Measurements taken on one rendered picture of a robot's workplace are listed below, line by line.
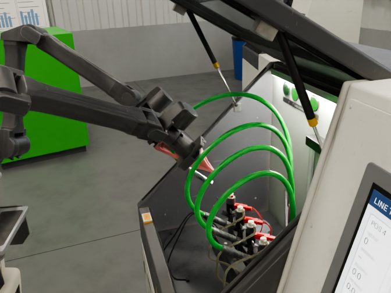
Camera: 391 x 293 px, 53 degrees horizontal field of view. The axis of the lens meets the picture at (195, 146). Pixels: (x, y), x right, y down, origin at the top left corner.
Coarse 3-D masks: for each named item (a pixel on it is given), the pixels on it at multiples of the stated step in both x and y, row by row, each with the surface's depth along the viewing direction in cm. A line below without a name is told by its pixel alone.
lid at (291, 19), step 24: (192, 0) 111; (216, 0) 86; (240, 0) 63; (264, 0) 64; (216, 24) 130; (240, 24) 110; (264, 24) 68; (288, 24) 67; (312, 24) 68; (264, 48) 125; (312, 48) 77; (336, 48) 71; (312, 72) 121; (336, 72) 89; (360, 72) 74; (384, 72) 75
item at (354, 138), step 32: (352, 96) 73; (384, 96) 66; (352, 128) 72; (384, 128) 65; (320, 160) 80; (352, 160) 71; (384, 160) 64; (320, 192) 79; (352, 192) 70; (320, 224) 78; (288, 256) 88; (320, 256) 77; (288, 288) 87; (320, 288) 76
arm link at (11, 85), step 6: (0, 66) 81; (0, 72) 79; (6, 72) 80; (12, 72) 83; (0, 78) 78; (6, 78) 79; (12, 78) 81; (0, 84) 77; (6, 84) 77; (12, 84) 79; (0, 90) 77; (6, 90) 77; (12, 90) 78
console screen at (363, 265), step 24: (360, 192) 68; (384, 192) 63; (360, 216) 67; (384, 216) 62; (360, 240) 67; (384, 240) 62; (336, 264) 72; (360, 264) 66; (384, 264) 62; (336, 288) 71; (360, 288) 66; (384, 288) 61
